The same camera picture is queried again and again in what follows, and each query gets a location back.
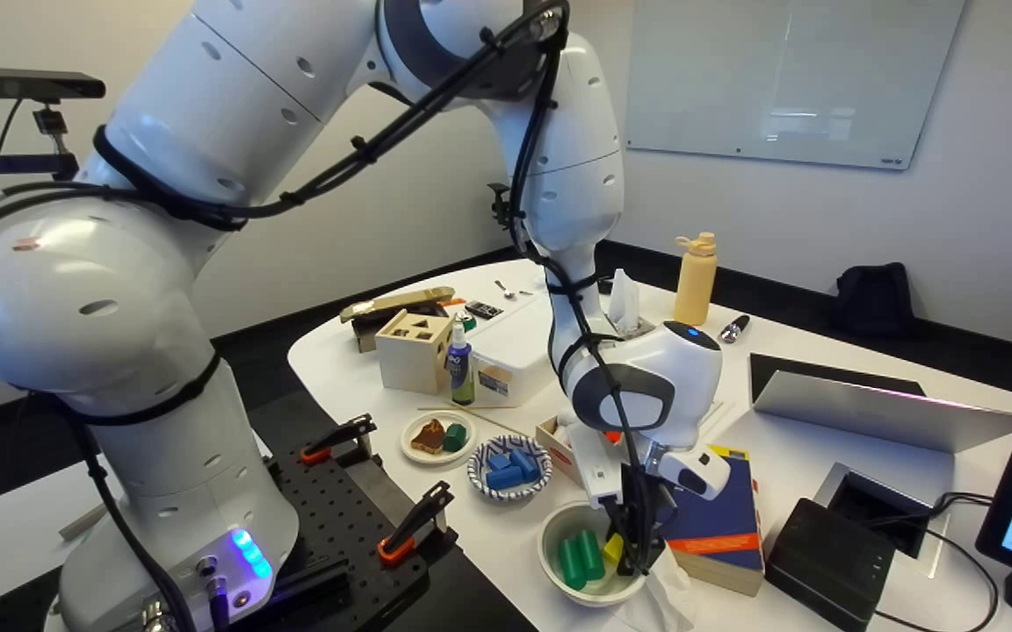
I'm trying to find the brown toy steak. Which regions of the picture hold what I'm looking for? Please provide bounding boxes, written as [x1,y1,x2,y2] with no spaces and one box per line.
[408,417,450,458]

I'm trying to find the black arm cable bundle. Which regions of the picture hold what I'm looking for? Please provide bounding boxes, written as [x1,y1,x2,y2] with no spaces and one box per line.
[0,0,675,632]

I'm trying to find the white cloth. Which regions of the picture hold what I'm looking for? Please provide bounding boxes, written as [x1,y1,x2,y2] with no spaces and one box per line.
[625,547,697,632]

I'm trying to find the silver laptop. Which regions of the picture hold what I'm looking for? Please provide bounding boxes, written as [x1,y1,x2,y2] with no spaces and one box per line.
[717,349,1012,513]

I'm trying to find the blue book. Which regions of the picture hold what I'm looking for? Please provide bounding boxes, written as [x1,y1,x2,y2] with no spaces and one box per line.
[658,440,766,596]

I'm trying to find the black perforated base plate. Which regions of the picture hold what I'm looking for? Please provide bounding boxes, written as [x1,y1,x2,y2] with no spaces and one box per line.
[253,390,533,632]

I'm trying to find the white sheet on floor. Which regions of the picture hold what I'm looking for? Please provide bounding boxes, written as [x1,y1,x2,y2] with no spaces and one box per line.
[0,459,111,609]

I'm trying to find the black orange clamp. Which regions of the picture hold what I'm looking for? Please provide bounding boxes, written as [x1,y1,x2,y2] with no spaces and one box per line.
[294,412,381,467]
[376,478,460,569]

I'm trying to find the green cylinder block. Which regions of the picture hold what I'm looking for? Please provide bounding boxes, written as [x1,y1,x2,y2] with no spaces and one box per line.
[577,528,608,582]
[555,537,589,595]

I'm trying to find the small white plate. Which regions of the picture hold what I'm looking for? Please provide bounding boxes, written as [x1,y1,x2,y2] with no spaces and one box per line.
[397,412,483,467]

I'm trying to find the yellow block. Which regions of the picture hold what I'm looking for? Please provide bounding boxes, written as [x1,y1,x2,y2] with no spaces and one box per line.
[598,531,629,571]

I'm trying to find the white plastic container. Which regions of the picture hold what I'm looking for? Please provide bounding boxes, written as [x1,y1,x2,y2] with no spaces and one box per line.
[464,291,565,412]

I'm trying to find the black power cable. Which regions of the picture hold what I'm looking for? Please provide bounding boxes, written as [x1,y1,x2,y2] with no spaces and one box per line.
[873,487,1010,632]

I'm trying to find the blue cylinder block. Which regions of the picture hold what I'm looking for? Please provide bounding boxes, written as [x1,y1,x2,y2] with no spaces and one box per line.
[486,454,521,492]

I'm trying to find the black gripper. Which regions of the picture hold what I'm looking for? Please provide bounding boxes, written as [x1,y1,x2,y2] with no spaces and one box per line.
[616,459,680,578]

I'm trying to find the small glue bottle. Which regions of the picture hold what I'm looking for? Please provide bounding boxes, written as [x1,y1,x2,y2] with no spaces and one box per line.
[445,321,483,406]

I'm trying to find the tan bottle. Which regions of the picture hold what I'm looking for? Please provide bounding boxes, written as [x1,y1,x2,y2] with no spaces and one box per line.
[672,229,724,331]

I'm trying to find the wooden shape sorter box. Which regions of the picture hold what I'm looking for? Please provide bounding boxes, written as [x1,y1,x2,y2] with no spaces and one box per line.
[374,304,456,398]

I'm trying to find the white bowl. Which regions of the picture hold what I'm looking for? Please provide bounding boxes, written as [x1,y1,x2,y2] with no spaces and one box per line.
[533,502,650,612]

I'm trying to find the black bag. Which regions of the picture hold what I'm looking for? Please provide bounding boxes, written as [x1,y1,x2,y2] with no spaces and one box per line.
[830,261,919,344]

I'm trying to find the black camera on stand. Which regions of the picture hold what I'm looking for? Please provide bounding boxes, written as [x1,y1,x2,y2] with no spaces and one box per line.
[0,63,109,179]

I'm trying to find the black marker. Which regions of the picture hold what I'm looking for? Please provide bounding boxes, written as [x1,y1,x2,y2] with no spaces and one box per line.
[714,308,757,349]

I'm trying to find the thin wooden stick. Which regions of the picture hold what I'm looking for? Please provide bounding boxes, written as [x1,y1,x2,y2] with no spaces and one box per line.
[416,400,528,437]

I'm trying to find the black box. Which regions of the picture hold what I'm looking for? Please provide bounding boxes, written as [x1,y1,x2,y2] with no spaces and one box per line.
[761,495,898,632]

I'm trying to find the blue patterned paper plate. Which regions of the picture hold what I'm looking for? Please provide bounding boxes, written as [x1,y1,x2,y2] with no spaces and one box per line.
[466,433,555,506]

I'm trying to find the tan wooden tray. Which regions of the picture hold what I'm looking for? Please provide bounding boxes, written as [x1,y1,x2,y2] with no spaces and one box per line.
[336,282,460,355]

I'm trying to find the whiteboard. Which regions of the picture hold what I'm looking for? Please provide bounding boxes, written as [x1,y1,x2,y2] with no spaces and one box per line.
[625,0,972,177]

